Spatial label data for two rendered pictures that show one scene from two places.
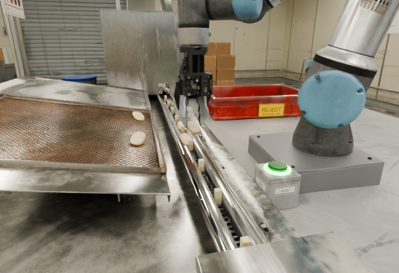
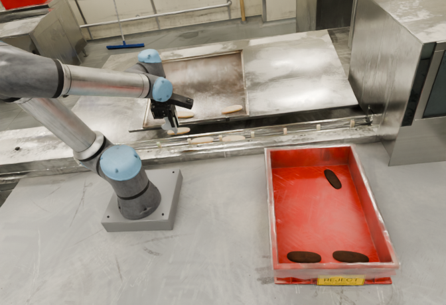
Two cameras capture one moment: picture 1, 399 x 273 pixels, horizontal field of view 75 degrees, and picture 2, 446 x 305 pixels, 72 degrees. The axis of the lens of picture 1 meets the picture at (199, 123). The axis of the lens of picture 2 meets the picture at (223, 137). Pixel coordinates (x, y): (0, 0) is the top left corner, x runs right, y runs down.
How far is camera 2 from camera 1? 164 cm
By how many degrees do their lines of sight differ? 94
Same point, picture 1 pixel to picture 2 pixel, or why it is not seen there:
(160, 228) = (132, 137)
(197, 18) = not seen: hidden behind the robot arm
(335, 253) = (67, 153)
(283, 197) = not seen: hidden behind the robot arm
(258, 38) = not seen: outside the picture
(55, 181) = (140, 100)
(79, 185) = (137, 106)
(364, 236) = (87, 196)
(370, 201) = (100, 215)
